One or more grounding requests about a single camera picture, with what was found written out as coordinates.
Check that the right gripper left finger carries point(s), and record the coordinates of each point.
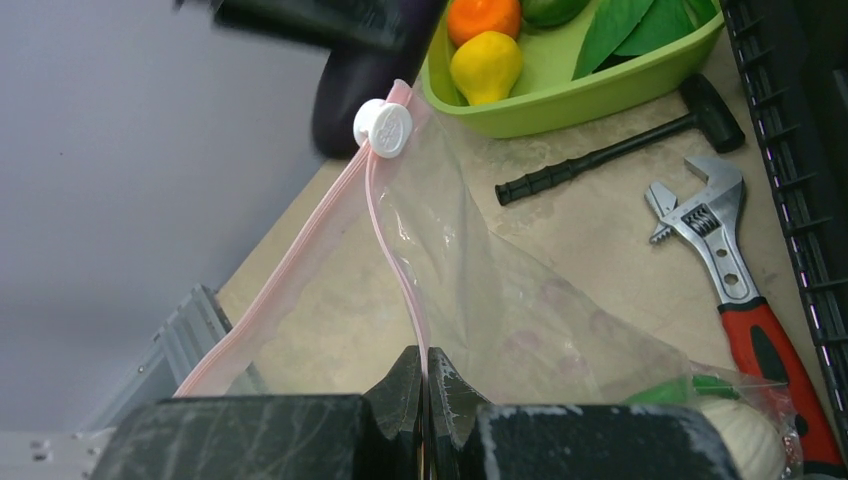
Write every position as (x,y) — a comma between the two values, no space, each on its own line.
(374,435)

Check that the toy green onion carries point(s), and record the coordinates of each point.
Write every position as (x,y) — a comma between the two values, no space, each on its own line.
(754,443)

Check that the toy orange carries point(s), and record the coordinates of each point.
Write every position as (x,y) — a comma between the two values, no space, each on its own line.
(466,19)

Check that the toy lemon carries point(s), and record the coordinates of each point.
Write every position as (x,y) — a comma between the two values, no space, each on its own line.
(486,68)

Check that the clear zip top bag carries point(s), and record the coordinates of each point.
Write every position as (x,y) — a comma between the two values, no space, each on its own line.
(397,250)

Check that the green plastic bin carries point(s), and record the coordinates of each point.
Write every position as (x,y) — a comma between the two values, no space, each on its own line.
(547,97)

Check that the adjustable wrench red handle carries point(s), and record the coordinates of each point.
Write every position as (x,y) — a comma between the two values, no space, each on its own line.
(708,222)

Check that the black hammer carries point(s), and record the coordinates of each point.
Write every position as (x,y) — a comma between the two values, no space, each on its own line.
(707,112)

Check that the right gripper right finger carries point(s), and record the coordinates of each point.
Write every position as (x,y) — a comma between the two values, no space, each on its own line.
(472,438)

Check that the aluminium frame rail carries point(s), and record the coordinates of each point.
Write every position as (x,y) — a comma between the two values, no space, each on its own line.
(194,327)

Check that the toy purple eggplant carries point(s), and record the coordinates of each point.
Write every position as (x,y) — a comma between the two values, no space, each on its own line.
(355,74)

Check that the black toolbox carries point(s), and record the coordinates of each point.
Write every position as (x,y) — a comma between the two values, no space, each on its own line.
(792,61)

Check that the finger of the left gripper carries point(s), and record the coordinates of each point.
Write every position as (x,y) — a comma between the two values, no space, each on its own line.
(380,25)

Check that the toy green leaf vegetable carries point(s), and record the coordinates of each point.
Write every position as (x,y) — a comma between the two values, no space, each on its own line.
(625,29)

